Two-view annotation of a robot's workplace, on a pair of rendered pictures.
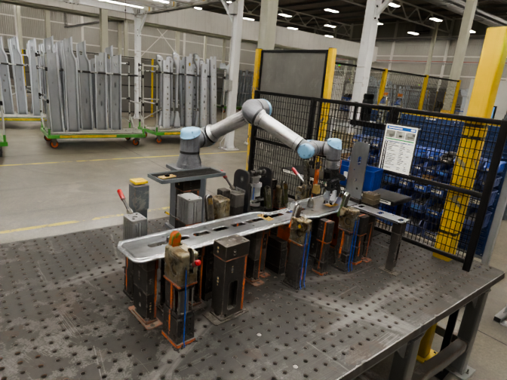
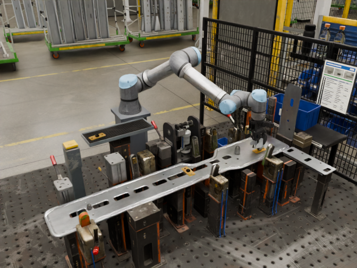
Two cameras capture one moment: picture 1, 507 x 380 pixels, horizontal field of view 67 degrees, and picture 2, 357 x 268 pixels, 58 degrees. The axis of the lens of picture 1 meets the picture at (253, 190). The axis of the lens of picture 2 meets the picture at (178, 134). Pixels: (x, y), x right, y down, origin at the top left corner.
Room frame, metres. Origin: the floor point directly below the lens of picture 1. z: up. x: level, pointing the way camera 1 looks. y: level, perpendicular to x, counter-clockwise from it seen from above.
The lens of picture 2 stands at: (0.34, -0.28, 1.95)
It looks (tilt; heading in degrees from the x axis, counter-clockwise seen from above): 27 degrees down; 11
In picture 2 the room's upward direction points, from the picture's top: straight up
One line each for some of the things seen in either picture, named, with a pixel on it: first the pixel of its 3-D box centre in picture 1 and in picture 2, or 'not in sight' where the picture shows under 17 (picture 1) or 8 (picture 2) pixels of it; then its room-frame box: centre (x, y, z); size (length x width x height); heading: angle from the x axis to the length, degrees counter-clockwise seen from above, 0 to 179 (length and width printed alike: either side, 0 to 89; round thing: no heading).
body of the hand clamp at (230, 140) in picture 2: (299, 214); (232, 153); (2.17, -0.29, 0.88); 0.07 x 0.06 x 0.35; 44
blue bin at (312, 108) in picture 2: (354, 175); (291, 110); (2.43, -0.65, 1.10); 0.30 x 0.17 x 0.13; 51
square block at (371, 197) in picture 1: (367, 221); (298, 160); (2.15, -0.69, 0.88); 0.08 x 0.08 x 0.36; 44
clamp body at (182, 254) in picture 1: (180, 294); (95, 262); (1.19, 0.23, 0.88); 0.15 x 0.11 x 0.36; 44
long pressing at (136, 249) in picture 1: (263, 219); (185, 174); (1.71, -0.06, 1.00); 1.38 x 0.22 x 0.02; 134
